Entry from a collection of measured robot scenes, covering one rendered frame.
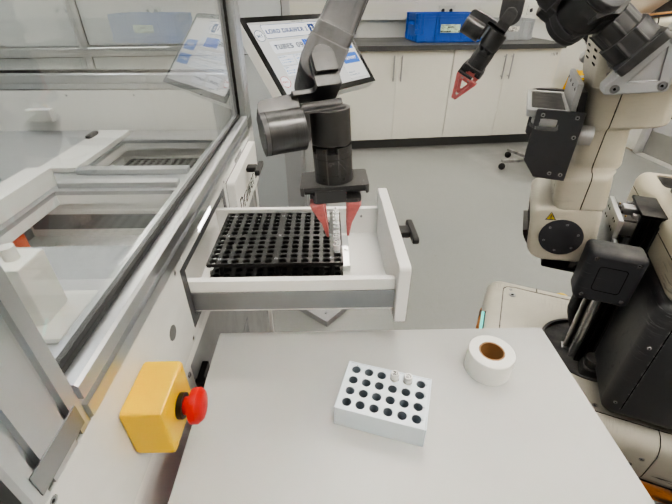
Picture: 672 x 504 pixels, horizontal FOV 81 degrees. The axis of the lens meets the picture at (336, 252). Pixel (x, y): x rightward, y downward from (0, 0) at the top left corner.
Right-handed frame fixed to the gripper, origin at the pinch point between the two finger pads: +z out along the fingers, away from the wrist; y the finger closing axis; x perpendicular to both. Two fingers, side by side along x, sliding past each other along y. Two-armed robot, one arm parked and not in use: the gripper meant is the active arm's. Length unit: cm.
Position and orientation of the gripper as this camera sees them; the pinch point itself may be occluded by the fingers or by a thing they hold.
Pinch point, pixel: (337, 230)
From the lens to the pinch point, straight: 64.5
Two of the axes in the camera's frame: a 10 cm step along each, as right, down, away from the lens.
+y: -10.0, 0.6, 0.2
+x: 0.2, 5.4, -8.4
